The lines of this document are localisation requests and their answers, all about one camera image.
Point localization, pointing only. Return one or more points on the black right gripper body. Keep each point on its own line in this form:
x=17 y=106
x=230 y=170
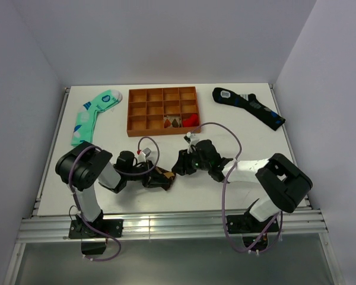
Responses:
x=195 y=162

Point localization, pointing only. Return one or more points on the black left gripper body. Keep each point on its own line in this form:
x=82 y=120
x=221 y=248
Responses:
x=145 y=165

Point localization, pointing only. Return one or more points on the brown argyle sock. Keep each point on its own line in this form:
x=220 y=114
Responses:
x=168 y=175

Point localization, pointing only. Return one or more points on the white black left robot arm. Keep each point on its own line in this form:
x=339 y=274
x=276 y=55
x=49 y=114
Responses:
x=87 y=164

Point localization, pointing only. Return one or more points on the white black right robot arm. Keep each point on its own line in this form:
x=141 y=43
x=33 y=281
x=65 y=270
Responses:
x=284 y=183

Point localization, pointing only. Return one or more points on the rolled red sock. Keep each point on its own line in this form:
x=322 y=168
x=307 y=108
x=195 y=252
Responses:
x=191 y=121

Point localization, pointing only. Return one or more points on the rolled orange green argyle sock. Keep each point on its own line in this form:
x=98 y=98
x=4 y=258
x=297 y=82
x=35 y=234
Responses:
x=172 y=122

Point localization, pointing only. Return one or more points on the mint green patterned sock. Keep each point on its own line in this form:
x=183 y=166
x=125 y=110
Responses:
x=88 y=113

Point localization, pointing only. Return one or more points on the wooden compartment tray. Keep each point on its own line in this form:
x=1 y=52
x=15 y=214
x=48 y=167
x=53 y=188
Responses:
x=147 y=108

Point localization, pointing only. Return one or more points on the black blue sports sock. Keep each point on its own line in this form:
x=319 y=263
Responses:
x=249 y=103

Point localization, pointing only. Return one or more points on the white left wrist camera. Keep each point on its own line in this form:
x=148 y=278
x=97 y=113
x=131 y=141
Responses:
x=145 y=153

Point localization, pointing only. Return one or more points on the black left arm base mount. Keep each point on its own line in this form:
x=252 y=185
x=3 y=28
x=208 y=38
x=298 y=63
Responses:
x=95 y=238

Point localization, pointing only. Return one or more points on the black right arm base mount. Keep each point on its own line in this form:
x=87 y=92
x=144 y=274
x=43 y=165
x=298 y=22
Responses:
x=247 y=224

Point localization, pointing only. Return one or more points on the aluminium table edge rail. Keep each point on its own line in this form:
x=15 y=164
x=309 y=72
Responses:
x=196 y=224

